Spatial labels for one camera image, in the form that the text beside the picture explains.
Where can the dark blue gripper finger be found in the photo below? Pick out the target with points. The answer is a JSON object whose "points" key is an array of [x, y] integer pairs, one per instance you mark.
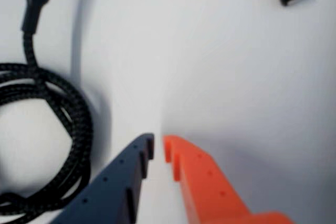
{"points": [[110, 192]]}

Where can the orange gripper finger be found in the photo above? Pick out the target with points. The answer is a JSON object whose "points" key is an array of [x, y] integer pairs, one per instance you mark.
{"points": [[210, 190]]}

